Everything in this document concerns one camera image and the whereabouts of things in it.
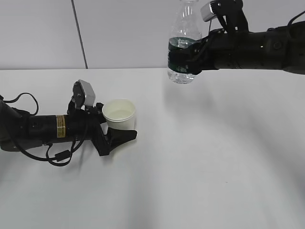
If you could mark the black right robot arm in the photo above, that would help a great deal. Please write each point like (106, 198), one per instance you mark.
(281, 48)

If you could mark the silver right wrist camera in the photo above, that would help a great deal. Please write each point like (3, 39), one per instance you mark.
(229, 14)

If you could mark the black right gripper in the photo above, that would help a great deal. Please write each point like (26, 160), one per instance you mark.
(207, 54)

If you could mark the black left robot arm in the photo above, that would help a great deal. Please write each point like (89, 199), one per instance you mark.
(21, 130)

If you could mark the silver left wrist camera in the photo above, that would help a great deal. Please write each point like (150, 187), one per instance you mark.
(83, 94)

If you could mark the clear water bottle green label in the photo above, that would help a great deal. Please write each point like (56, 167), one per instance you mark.
(185, 31)

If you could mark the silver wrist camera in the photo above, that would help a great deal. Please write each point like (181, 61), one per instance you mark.
(229, 14)
(83, 94)

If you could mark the white paper cup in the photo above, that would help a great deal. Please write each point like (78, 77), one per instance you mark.
(120, 114)

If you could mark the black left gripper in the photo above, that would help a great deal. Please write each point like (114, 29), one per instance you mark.
(86, 124)

